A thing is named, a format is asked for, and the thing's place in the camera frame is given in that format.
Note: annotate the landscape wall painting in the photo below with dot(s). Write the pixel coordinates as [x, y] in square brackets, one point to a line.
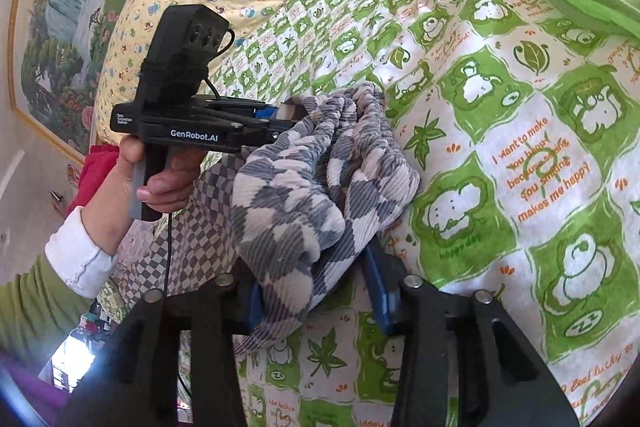
[65, 32]

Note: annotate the grey white checkered pants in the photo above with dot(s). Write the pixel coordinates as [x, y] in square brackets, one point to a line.
[300, 207]

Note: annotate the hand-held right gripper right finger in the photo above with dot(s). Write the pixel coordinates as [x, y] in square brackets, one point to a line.
[382, 297]

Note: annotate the purple cloth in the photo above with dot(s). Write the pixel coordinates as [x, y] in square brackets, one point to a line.
[30, 389]

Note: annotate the small-check grey white cloth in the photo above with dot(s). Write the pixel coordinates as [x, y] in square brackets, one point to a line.
[200, 247]

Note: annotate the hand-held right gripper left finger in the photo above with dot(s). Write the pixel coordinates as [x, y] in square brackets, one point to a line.
[254, 302]

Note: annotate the red cloth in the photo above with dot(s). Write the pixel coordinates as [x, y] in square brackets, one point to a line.
[95, 177]

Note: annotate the green cartoon printed bed sheet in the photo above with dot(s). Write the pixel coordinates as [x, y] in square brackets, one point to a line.
[500, 157]

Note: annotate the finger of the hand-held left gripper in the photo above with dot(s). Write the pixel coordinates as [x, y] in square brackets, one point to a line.
[265, 127]
[265, 112]

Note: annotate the person's left hand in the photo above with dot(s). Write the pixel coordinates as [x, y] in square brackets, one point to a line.
[172, 187]

